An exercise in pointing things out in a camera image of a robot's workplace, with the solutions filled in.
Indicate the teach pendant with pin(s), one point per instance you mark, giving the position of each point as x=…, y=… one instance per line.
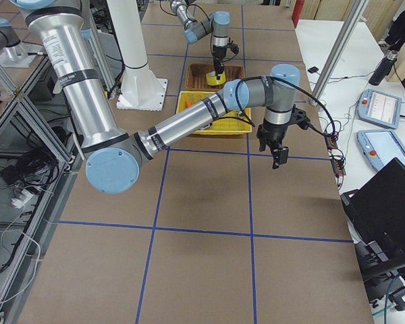
x=379, y=108
x=380, y=147

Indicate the teach pendant far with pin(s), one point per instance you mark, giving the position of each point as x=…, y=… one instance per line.
x=379, y=108

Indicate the small black usb device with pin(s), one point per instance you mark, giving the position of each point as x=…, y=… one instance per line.
x=313, y=69

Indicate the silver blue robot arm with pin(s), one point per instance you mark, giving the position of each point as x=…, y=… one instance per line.
x=202, y=23
x=113, y=157

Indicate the teach pendant near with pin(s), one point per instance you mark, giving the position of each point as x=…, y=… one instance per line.
x=380, y=147

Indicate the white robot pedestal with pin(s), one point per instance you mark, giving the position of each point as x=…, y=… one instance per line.
x=140, y=88

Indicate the aluminium frame post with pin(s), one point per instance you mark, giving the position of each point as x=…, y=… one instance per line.
x=338, y=47

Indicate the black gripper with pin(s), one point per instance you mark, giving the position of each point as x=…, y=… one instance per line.
x=218, y=55
x=273, y=133

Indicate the black laptop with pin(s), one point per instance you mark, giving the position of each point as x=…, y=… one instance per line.
x=377, y=210

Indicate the brown wicker basket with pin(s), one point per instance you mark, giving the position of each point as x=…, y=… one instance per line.
x=196, y=76

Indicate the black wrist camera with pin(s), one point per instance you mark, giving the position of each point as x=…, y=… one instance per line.
x=299, y=118
x=234, y=48

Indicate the black water bottle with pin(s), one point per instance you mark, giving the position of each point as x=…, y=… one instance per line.
x=384, y=67

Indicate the yellow clear tape roll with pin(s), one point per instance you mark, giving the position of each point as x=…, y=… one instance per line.
x=214, y=79

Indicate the yellow woven basket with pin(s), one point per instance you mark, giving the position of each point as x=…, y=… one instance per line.
x=233, y=123

